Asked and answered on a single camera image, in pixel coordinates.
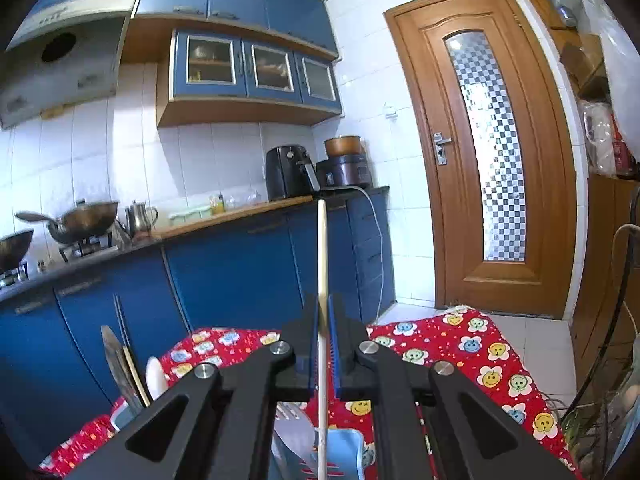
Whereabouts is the red smiley flower tablecloth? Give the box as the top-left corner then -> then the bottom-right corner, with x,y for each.
37,307 -> 583,480

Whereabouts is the white plastic bag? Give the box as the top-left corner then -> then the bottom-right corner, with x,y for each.
579,0 -> 640,177

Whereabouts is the dark wok with spatulas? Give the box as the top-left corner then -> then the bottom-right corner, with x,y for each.
0,228 -> 35,272

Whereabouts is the cream spoon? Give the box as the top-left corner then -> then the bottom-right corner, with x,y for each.
144,356 -> 169,404

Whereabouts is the gas stove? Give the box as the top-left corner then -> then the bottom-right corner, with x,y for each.
0,234 -> 122,292

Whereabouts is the black air fryer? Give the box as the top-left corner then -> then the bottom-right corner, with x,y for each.
264,144 -> 321,202

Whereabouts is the metal wire rack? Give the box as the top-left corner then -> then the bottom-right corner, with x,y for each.
559,224 -> 640,462

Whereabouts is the light blue utensil box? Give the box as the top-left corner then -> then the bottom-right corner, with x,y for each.
110,400 -> 368,480

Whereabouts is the metal door handle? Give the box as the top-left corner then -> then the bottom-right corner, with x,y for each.
432,131 -> 453,165

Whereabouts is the blue glass-door wall cabinet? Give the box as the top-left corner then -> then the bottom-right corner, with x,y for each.
156,27 -> 344,129

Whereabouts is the dark rice cooker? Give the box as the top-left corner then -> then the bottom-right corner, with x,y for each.
315,154 -> 374,190

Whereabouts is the white power cable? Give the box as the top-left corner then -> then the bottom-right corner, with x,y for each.
344,184 -> 387,322

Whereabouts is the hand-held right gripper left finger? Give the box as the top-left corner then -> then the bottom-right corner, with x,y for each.
65,294 -> 322,480

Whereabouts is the wooden shelf unit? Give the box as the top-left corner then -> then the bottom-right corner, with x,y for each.
510,0 -> 640,377

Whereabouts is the range hood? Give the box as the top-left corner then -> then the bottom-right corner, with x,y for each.
0,0 -> 142,131

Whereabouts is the light wooden chopstick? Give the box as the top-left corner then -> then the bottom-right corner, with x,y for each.
315,199 -> 332,480
122,345 -> 152,409

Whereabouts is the wok with ladle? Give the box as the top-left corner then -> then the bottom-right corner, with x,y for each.
15,200 -> 121,244

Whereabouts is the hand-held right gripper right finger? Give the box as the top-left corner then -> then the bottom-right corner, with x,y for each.
329,294 -> 577,480

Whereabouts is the cream fork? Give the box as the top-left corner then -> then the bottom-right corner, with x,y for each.
274,402 -> 307,461

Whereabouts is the metal kettle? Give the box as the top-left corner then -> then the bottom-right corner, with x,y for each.
124,201 -> 159,239

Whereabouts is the wooden door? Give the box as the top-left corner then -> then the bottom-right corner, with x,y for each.
383,0 -> 579,321

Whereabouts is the orange pot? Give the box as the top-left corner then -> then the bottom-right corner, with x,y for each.
323,134 -> 363,157

